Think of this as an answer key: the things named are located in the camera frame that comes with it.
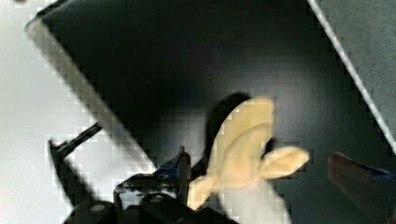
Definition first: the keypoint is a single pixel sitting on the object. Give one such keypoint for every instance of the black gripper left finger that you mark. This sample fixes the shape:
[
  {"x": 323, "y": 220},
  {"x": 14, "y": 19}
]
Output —
[{"x": 157, "y": 198}]

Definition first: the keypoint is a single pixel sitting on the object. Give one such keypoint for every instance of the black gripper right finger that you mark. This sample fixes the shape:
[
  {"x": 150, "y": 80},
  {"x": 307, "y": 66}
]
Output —
[{"x": 371, "y": 190}]

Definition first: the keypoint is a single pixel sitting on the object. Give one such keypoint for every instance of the plush peeled banana toy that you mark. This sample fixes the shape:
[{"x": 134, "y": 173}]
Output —
[{"x": 239, "y": 172}]

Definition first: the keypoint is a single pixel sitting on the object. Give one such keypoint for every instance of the silver black toaster oven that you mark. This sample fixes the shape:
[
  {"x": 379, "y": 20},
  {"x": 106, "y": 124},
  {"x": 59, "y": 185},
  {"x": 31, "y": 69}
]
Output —
[{"x": 166, "y": 72}]

